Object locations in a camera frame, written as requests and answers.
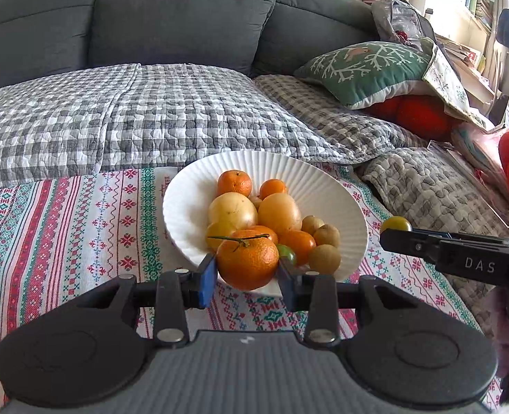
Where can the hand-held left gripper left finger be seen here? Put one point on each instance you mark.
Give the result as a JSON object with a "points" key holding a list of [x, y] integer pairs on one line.
{"points": [[207, 279]]}

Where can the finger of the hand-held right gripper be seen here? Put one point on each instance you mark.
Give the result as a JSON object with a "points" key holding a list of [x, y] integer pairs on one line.
{"points": [[409, 243]]}

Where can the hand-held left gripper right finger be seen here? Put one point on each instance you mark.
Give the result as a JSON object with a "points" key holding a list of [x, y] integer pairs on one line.
{"points": [[287, 283]]}

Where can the green tomato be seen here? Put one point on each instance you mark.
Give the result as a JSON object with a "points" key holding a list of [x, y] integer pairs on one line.
{"points": [[287, 253], [396, 223]]}

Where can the orange tomato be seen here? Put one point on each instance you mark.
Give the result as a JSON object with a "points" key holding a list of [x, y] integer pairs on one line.
{"points": [[265, 233], [298, 243], [273, 189]]}

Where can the mandarin with stem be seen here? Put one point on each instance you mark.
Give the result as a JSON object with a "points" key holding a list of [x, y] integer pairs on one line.
{"points": [[248, 263]]}

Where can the yellow-green tomato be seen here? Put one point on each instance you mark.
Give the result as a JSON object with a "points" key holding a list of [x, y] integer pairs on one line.
{"points": [[215, 235]]}

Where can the golden yellow round fruit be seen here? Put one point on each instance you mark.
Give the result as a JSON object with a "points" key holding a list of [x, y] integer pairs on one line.
{"points": [[279, 213]]}

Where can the pale yellow round fruit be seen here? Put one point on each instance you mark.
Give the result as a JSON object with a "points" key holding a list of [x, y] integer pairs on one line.
{"points": [[231, 211]]}

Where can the white ribbed plate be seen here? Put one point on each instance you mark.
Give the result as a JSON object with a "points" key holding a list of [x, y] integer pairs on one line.
{"points": [[185, 207]]}

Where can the orange mandarin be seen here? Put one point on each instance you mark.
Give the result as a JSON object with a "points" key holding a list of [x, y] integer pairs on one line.
{"points": [[234, 183]]}

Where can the clear plastic board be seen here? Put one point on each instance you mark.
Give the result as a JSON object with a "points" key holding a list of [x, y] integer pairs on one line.
{"points": [[496, 207]]}

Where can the grey patchwork quilt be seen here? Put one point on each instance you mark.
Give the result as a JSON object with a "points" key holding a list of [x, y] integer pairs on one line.
{"points": [[431, 181]]}

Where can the pink folded cloth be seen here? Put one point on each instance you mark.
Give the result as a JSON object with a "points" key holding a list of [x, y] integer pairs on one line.
{"points": [[478, 146]]}

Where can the red fuzzy cushion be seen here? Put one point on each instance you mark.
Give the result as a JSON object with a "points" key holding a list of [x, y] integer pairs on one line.
{"points": [[414, 114]]}

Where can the red green embroidered cloth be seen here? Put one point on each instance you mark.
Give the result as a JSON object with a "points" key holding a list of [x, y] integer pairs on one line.
{"points": [[86, 224]]}

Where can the beige grey checked blanket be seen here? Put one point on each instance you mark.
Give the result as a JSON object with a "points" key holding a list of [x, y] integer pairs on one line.
{"points": [[323, 116]]}

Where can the white floral cloth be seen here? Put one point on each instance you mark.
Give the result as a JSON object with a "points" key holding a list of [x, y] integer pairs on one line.
{"points": [[446, 77]]}

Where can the green pillow white branch print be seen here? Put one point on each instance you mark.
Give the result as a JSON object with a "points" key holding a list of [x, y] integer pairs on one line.
{"points": [[358, 69]]}

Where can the grey white checked quilt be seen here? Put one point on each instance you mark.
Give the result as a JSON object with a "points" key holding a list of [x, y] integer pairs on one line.
{"points": [[129, 112]]}

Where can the stack of papers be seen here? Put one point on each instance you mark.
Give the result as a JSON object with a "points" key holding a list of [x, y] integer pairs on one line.
{"points": [[465, 60]]}

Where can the grey printed fabric bag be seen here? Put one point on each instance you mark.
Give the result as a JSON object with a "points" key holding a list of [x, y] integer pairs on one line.
{"points": [[396, 17]]}

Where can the dark grey sofa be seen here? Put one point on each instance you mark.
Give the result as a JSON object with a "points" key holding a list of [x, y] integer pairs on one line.
{"points": [[172, 13]]}

